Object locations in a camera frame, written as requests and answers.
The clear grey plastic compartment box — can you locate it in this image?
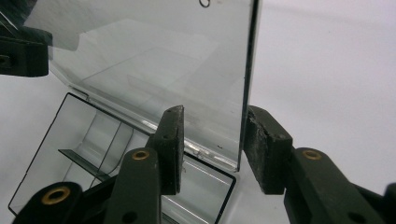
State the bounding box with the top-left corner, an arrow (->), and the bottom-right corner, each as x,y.
7,0 -> 261,224

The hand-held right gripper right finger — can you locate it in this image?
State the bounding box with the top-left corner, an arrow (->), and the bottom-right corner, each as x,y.
243,105 -> 294,195

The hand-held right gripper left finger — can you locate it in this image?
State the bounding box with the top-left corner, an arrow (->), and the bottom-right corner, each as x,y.
146,105 -> 186,196

